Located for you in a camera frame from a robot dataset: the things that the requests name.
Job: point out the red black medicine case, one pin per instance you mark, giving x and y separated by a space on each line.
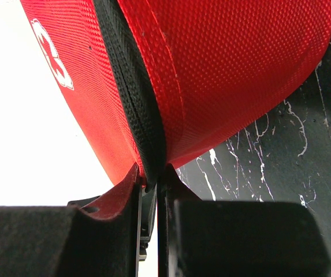
153 83

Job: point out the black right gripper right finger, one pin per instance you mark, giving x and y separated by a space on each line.
234 238

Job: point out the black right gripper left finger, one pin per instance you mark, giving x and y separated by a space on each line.
98 237

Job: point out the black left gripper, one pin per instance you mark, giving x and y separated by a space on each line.
149 201

